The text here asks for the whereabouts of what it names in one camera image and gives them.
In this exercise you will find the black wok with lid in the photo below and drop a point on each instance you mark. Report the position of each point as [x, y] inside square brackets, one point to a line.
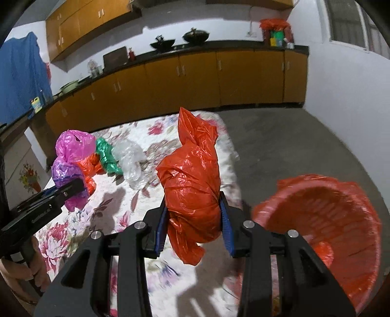
[196, 37]

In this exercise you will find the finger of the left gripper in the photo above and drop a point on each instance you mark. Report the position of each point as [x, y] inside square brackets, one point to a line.
[65, 191]

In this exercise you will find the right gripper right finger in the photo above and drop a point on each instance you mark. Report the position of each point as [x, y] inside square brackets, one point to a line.
[307, 287]

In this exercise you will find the blue hanging cloth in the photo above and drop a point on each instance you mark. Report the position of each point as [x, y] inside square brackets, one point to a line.
[24, 76]

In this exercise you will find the person's left hand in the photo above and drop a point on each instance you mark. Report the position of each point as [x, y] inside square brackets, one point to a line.
[13, 273]

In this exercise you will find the red bag of groceries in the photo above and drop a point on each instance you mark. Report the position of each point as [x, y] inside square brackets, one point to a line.
[277, 33]

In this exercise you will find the yellow detergent bottle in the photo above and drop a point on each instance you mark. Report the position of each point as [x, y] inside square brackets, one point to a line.
[36, 104]

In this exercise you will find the green bowl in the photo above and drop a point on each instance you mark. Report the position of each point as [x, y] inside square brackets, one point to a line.
[70, 86]

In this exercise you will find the barred window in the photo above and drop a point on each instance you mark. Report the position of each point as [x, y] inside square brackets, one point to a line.
[350, 24]

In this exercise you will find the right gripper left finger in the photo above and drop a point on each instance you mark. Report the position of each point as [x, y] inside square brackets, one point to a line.
[82, 287]

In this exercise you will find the green plastic bag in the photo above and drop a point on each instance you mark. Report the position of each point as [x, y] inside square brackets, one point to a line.
[107, 160]

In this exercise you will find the red trash basket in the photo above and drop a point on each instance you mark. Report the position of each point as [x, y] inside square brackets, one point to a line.
[337, 220]

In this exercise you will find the crumpled clear plastic bag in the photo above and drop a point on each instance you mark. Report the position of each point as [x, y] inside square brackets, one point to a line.
[129, 156]

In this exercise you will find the red bottle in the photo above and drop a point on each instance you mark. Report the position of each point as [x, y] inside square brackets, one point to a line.
[131, 55]

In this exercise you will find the black pan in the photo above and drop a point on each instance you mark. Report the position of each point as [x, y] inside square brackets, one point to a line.
[162, 45]

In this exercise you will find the lower orange kitchen cabinets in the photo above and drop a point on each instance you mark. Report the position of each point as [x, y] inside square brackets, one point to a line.
[194, 81]

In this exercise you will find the red plastic bag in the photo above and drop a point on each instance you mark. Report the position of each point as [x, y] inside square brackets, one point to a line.
[191, 182]
[91, 166]

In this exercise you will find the purple plastic bag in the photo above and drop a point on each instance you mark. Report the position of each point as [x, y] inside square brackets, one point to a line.
[72, 146]

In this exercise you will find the glass jar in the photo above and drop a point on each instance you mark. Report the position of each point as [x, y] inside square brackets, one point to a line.
[94, 69]

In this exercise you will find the floral tablecloth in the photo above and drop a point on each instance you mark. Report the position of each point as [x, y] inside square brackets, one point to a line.
[175, 289]

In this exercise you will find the upper orange kitchen cabinets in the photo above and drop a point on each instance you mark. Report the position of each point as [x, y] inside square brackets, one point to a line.
[75, 23]

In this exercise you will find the orange kitchen cabinets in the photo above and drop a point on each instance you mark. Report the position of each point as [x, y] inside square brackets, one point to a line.
[194, 81]
[75, 23]

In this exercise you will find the white flower-decal cabinet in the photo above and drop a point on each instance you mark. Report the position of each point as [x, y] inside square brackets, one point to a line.
[24, 175]

